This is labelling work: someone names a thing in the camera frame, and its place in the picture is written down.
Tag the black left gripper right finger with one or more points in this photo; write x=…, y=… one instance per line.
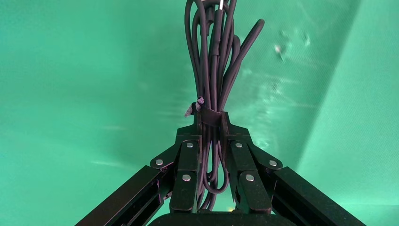
x=246, y=162

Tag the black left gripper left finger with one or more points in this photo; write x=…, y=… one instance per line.
x=187, y=162

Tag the green table cloth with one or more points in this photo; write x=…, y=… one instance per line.
x=78, y=78

